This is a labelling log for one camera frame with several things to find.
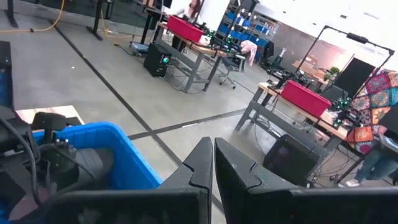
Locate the pink cloth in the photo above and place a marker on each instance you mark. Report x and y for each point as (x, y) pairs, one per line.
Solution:
(249, 49)

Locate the black flat panel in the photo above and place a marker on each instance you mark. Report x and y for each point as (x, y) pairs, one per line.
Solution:
(354, 76)

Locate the black overhead rig frame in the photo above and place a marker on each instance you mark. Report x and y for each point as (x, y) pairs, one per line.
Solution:
(357, 38)

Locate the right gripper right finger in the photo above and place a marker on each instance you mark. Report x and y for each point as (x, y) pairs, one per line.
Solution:
(248, 193)

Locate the black rubber slide sandal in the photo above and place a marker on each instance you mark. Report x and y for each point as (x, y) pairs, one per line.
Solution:
(96, 165)

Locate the blue plastic bin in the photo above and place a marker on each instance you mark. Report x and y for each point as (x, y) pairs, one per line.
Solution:
(130, 161)

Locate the red plastic bin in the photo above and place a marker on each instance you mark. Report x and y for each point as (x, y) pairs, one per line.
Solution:
(306, 99)
(185, 29)

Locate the small potted plant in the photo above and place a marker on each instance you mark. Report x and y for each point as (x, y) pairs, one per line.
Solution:
(332, 73)

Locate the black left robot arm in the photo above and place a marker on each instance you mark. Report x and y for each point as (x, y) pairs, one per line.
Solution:
(12, 133)

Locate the person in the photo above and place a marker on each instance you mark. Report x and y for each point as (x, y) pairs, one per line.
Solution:
(193, 9)
(376, 165)

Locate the shelf rack with blue bins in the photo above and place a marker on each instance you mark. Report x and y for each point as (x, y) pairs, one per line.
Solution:
(245, 28)

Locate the black office chair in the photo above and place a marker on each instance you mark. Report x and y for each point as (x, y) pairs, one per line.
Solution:
(231, 67)

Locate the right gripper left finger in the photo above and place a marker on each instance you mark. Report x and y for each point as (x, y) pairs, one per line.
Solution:
(192, 199)

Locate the black computer with blue light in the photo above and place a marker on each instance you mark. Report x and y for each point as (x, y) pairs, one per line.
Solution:
(4, 77)

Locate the wooden top grey desk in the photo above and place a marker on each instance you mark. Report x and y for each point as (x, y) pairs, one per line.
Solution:
(273, 119)
(199, 59)

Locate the colourful patterned cloth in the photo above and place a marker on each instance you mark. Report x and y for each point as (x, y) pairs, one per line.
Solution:
(379, 96)

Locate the black computer tower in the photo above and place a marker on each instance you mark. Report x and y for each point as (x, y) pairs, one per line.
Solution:
(292, 158)
(157, 60)

